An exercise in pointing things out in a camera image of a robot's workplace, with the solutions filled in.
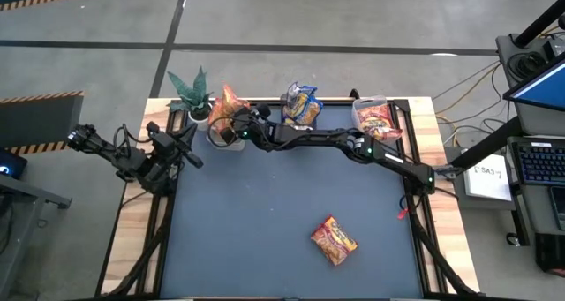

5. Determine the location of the black slanted support beam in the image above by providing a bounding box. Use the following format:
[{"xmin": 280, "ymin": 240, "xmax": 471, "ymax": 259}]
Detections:
[{"xmin": 449, "ymin": 115, "xmax": 524, "ymax": 169}]

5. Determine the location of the dark grey plastic bin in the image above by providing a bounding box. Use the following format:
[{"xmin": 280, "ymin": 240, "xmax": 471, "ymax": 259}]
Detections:
[{"xmin": 278, "ymin": 93, "xmax": 318, "ymax": 147}]

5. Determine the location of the clear plastic bin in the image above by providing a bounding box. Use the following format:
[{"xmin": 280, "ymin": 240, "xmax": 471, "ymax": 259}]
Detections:
[{"xmin": 350, "ymin": 94, "xmax": 403, "ymax": 150}]

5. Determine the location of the grey metal desk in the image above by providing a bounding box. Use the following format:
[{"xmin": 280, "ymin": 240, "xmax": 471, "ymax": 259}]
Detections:
[{"xmin": 0, "ymin": 173, "xmax": 73, "ymax": 298}]

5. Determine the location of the white plastic bin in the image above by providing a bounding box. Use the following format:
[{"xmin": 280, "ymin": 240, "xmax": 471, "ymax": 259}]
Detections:
[{"xmin": 205, "ymin": 98, "xmax": 248, "ymax": 152}]

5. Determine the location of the blue table mat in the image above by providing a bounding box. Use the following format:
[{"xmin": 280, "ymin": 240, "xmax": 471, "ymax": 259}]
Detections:
[{"xmin": 158, "ymin": 104, "xmax": 424, "ymax": 300}]

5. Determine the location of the black backlit keyboard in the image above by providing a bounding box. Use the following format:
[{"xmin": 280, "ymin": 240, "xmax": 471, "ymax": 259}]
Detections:
[{"xmin": 511, "ymin": 138, "xmax": 565, "ymax": 186}]

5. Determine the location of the coiled black cable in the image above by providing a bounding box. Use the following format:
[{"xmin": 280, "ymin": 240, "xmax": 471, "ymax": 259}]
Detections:
[{"xmin": 506, "ymin": 49, "xmax": 547, "ymax": 80}]

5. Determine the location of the black device with blue light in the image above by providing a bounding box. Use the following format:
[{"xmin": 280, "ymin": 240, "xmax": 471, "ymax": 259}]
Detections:
[{"xmin": 0, "ymin": 148, "xmax": 28, "ymax": 181}]

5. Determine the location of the green plant in white pot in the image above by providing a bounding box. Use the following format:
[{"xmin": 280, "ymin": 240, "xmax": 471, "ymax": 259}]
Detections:
[{"xmin": 165, "ymin": 65, "xmax": 215, "ymax": 132}]

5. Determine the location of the computer monitor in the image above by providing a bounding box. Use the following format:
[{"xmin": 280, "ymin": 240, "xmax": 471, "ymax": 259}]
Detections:
[{"xmin": 502, "ymin": 51, "xmax": 565, "ymax": 113}]

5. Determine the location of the black thick pole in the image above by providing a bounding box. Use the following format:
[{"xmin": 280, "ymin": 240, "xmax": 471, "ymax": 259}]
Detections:
[{"xmin": 514, "ymin": 0, "xmax": 565, "ymax": 49}]

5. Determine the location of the grey floor cable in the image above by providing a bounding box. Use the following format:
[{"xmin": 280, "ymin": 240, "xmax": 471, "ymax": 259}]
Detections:
[{"xmin": 431, "ymin": 60, "xmax": 501, "ymax": 102}]

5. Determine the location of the white paper note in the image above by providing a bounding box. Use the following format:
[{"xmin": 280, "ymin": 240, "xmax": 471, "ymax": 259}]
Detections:
[{"xmin": 463, "ymin": 154, "xmax": 513, "ymax": 202}]

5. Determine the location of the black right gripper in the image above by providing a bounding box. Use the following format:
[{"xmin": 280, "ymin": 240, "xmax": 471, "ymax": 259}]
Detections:
[{"xmin": 220, "ymin": 106, "xmax": 273, "ymax": 151}]

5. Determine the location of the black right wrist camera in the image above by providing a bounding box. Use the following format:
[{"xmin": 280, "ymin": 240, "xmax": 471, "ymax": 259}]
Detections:
[{"xmin": 253, "ymin": 101, "xmax": 273, "ymax": 119}]

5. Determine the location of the dark tablet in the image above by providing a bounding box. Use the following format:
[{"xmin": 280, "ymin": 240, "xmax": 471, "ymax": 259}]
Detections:
[{"xmin": 548, "ymin": 184, "xmax": 565, "ymax": 231}]

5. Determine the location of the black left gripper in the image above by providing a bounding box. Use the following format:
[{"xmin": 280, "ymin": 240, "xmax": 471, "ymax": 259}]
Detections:
[{"xmin": 154, "ymin": 123, "xmax": 205, "ymax": 169}]

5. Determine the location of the yellow floor cable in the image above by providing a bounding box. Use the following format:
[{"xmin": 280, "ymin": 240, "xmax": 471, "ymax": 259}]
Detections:
[{"xmin": 434, "ymin": 63, "xmax": 502, "ymax": 117}]

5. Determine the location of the small black device box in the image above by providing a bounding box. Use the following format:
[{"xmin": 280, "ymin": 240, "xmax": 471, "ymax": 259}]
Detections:
[{"xmin": 541, "ymin": 36, "xmax": 565, "ymax": 63}]

